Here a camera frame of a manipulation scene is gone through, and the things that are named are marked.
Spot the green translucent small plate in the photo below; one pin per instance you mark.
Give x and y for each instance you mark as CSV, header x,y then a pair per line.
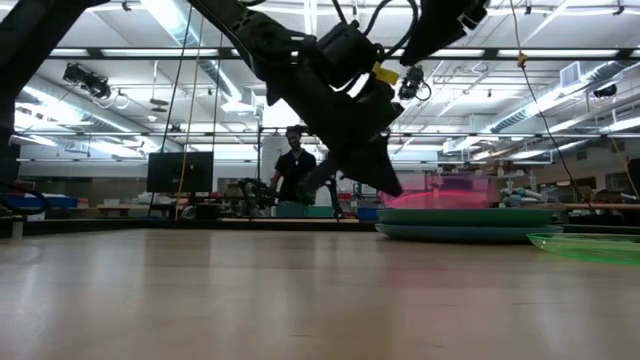
x,y
595,250

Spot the black aluminium table frame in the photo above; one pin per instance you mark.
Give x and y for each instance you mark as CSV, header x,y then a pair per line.
x,y
150,226

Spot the black ceiling camera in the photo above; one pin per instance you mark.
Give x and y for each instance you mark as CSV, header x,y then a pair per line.
x,y
411,82
605,91
87,80

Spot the black computer monitor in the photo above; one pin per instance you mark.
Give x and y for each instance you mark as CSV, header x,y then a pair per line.
x,y
180,172

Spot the black overhead crossbar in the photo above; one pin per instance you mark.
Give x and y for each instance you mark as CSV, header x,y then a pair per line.
x,y
490,52

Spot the teal storage box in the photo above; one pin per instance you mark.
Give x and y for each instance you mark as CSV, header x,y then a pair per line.
x,y
300,211

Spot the wooden background table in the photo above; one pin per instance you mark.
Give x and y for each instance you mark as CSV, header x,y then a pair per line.
x,y
600,206

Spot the white short post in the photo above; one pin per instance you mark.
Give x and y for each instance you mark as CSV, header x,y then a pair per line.
x,y
17,230

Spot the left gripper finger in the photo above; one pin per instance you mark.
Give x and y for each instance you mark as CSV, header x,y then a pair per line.
x,y
365,165
390,160

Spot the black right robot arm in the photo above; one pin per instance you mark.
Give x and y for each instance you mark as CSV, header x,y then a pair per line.
x,y
440,25

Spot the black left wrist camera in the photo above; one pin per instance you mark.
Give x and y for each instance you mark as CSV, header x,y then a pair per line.
x,y
345,52

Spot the small blue bin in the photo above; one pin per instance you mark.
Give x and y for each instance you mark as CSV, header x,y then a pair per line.
x,y
367,214

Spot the pink translucent small plate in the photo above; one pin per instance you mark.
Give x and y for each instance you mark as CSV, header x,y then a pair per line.
x,y
450,200

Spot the black background robot arm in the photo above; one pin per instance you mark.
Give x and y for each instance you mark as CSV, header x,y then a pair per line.
x,y
336,200
255,195

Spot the person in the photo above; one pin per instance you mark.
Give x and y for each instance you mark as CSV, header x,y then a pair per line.
x,y
295,172

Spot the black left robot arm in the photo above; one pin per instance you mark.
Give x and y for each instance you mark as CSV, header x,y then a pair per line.
x,y
30,50

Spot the large blue plastic plate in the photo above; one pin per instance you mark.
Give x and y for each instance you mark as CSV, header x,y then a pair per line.
x,y
465,234

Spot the silver ventilation duct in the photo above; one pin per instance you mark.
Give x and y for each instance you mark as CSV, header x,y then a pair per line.
x,y
175,20

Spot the blue storage bin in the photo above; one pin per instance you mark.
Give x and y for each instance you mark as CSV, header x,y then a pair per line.
x,y
50,202

